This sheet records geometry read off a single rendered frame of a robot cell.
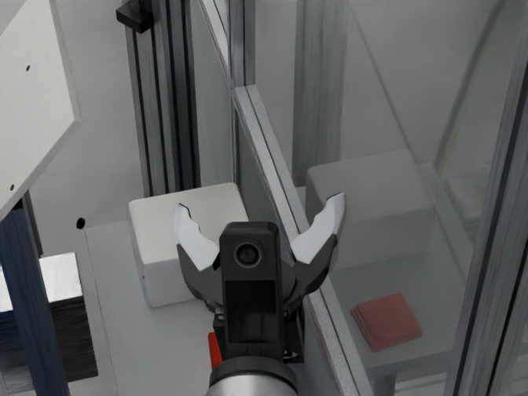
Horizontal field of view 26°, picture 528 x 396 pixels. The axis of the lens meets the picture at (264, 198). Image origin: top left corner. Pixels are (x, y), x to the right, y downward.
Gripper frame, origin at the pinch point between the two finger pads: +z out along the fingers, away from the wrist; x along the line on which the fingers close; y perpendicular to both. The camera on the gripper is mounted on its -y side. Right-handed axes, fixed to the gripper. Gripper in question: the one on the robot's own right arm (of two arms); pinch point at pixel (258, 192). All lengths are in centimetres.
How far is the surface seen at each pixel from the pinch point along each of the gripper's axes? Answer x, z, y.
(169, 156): -24, 58, 52
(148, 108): -26, 60, 44
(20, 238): -36, 24, 31
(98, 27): -76, 199, 136
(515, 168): 20.4, -17.0, -18.8
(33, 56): -29.3, 32.6, 8.9
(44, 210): -80, 125, 136
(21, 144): -29.9, 21.7, 12.7
